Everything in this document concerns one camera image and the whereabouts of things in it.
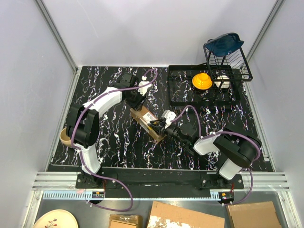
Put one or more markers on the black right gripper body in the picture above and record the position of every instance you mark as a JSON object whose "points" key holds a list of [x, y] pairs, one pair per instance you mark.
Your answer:
{"points": [[173, 131]]}

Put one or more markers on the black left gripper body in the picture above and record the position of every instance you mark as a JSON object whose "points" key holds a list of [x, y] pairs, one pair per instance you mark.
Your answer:
{"points": [[136, 99]]}

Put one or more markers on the brown cardboard express box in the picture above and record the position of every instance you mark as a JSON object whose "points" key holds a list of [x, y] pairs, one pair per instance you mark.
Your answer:
{"points": [[143, 117]]}

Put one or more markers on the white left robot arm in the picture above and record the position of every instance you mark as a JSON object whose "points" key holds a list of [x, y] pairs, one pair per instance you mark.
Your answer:
{"points": [[83, 120]]}

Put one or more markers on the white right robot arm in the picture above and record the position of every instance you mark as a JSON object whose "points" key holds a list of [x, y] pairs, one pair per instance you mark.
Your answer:
{"points": [[240, 147]]}

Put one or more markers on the cardboard box at corner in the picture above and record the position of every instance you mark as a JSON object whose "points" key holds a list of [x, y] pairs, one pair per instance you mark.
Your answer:
{"points": [[253, 215]]}

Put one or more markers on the small cardboard box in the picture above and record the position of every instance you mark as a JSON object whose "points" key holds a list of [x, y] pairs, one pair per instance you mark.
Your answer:
{"points": [[125, 221]]}

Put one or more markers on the black drain tray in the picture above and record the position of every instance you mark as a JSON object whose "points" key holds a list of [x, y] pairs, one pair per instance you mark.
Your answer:
{"points": [[182, 92]]}

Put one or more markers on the yellow plastic cup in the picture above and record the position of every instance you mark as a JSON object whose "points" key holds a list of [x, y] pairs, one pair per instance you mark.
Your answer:
{"points": [[202, 81]]}

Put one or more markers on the white small cup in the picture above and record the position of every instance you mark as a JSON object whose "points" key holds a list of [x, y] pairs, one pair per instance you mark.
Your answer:
{"points": [[223, 82]]}

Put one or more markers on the beige ceramic mug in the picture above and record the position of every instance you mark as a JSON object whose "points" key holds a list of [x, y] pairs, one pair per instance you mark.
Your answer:
{"points": [[65, 139]]}

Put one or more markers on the flat cardboard sheet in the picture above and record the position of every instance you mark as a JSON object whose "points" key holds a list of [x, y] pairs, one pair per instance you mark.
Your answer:
{"points": [[164, 215]]}

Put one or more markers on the blue bowl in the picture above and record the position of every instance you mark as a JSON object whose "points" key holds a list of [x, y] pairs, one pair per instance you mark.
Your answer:
{"points": [[226, 44]]}

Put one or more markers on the patterned ceramic plate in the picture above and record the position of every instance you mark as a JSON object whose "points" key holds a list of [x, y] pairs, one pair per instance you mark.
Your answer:
{"points": [[58, 218]]}

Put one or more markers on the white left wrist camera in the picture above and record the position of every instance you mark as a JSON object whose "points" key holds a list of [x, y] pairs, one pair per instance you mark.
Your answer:
{"points": [[144, 85]]}

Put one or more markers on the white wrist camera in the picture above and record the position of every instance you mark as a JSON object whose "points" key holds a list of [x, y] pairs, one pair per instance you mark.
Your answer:
{"points": [[168, 116], [144, 85]]}

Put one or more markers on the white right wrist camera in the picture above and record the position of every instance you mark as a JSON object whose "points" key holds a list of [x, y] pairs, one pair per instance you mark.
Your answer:
{"points": [[168, 116]]}

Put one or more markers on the black wire dish rack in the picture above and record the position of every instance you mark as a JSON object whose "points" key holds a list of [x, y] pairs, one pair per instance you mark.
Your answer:
{"points": [[232, 67]]}

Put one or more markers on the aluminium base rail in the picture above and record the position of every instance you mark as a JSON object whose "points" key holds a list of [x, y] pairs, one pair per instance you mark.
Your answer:
{"points": [[141, 183]]}

